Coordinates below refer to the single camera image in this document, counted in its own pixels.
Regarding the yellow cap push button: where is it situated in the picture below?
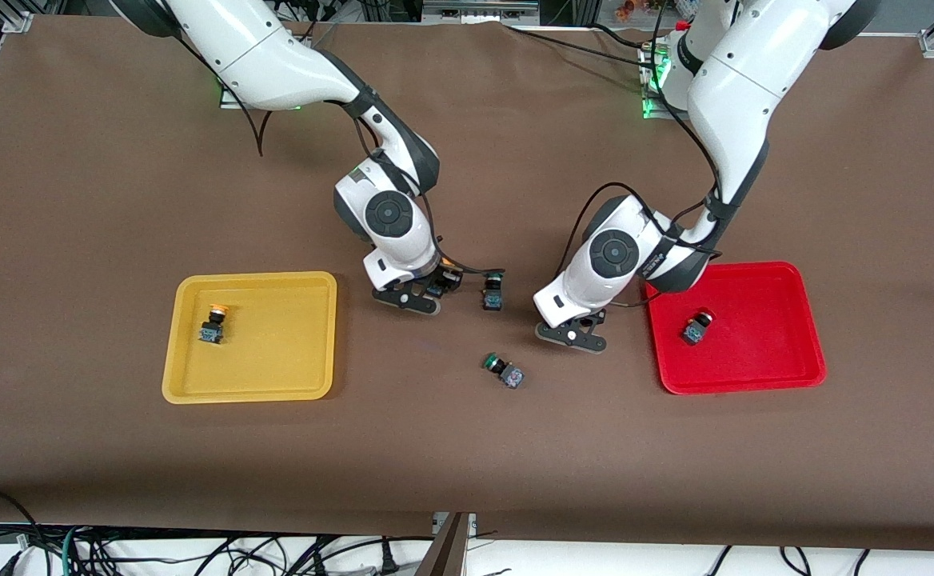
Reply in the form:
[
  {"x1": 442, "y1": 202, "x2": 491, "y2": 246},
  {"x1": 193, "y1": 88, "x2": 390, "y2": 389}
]
[
  {"x1": 427, "y1": 257, "x2": 461, "y2": 299},
  {"x1": 198, "y1": 302, "x2": 233, "y2": 346}
]

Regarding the red cap push button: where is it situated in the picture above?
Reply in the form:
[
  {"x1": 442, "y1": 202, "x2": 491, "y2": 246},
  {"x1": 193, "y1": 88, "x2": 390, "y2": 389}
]
[{"x1": 681, "y1": 309, "x2": 716, "y2": 347}]

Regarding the yellow plastic tray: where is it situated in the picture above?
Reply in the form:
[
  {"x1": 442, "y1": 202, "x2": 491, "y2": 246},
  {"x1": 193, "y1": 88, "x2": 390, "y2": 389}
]
[{"x1": 162, "y1": 271, "x2": 338, "y2": 405}]

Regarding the red plastic tray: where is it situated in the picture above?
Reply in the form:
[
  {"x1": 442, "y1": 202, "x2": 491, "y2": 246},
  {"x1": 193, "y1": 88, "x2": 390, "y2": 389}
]
[{"x1": 645, "y1": 262, "x2": 827, "y2": 396}]

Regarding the brown table cover sheet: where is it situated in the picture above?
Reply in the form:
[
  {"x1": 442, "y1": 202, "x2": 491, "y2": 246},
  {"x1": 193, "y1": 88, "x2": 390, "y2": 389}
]
[{"x1": 0, "y1": 14, "x2": 934, "y2": 554}]

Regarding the grey device behind table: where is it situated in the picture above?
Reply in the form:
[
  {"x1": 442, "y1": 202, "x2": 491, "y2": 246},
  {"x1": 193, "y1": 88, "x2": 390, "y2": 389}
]
[{"x1": 422, "y1": 0, "x2": 541, "y2": 26}]

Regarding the colourful object behind table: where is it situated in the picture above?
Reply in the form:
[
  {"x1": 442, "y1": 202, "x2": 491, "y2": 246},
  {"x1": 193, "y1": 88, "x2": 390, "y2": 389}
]
[{"x1": 614, "y1": 0, "x2": 680, "y2": 22}]

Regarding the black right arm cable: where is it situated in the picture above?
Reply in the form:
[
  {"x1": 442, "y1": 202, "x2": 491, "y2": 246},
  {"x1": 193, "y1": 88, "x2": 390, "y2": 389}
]
[{"x1": 178, "y1": 36, "x2": 507, "y2": 278}]

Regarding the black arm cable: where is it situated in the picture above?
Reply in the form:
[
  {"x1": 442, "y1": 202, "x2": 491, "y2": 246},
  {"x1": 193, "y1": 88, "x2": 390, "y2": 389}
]
[
  {"x1": 554, "y1": 0, "x2": 728, "y2": 310},
  {"x1": 178, "y1": 36, "x2": 507, "y2": 278}
]

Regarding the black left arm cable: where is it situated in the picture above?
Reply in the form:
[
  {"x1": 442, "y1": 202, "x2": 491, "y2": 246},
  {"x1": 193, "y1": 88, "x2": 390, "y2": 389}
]
[{"x1": 554, "y1": 0, "x2": 728, "y2": 310}]

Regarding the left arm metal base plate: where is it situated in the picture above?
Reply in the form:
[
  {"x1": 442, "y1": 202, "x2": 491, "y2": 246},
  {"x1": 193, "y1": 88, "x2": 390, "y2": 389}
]
[{"x1": 639, "y1": 42, "x2": 696, "y2": 122}]

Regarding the slanted metal frame post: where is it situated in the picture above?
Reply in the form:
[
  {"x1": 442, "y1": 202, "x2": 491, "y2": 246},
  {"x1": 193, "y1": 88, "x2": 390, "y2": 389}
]
[{"x1": 414, "y1": 512, "x2": 477, "y2": 576}]

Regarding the black cable on table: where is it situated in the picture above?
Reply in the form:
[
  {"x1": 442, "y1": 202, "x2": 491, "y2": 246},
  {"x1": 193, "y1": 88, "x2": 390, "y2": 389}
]
[{"x1": 501, "y1": 22, "x2": 661, "y2": 65}]

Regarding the black cable bundle under table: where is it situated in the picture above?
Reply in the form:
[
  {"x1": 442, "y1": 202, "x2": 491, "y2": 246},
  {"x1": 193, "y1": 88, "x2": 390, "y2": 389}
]
[{"x1": 75, "y1": 533, "x2": 404, "y2": 576}]

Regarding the black cable loop under table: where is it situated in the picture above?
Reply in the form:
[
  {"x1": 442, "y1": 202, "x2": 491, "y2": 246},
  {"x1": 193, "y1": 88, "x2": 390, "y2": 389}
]
[{"x1": 0, "y1": 487, "x2": 46, "y2": 576}]

